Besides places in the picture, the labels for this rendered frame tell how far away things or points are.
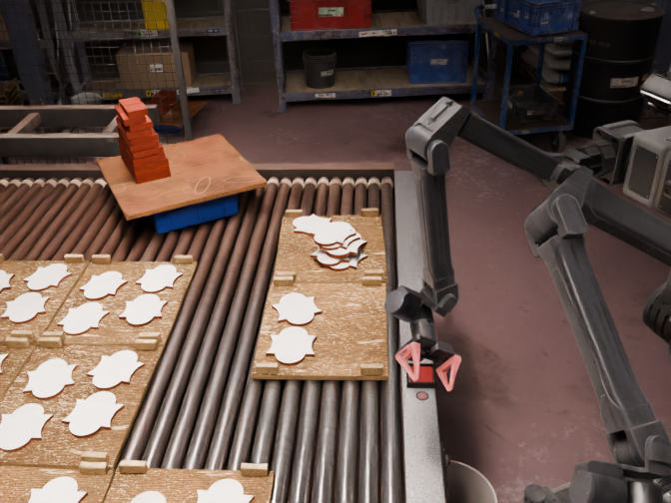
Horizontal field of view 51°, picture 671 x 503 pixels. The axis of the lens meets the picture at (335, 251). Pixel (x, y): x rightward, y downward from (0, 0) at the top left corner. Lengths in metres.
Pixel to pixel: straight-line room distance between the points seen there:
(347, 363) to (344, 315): 0.20
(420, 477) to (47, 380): 0.97
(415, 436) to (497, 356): 1.69
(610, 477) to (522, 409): 2.01
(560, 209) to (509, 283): 2.68
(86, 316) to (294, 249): 0.68
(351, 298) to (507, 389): 1.29
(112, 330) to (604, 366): 1.37
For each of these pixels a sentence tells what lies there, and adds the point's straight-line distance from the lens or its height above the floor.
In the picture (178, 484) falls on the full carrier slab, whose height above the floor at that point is 0.94.
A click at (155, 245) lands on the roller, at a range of 2.46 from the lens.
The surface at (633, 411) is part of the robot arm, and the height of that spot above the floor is 1.39.
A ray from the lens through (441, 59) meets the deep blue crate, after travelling 6.16.
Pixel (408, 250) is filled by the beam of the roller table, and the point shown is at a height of 0.91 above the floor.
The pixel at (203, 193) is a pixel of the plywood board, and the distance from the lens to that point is 2.48.
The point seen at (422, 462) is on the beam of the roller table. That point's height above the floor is 0.91.
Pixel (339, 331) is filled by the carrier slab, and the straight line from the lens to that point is 1.94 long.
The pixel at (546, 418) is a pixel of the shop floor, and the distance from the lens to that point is 3.10.
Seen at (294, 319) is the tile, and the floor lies 0.95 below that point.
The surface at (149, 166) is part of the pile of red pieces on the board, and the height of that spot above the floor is 1.10.
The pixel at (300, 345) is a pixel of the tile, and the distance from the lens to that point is 1.89.
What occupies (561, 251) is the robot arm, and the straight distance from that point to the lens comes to 1.17.
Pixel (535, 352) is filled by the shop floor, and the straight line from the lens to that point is 3.40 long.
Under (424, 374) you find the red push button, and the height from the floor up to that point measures 0.93.
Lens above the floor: 2.15
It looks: 32 degrees down
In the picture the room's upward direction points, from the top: 2 degrees counter-clockwise
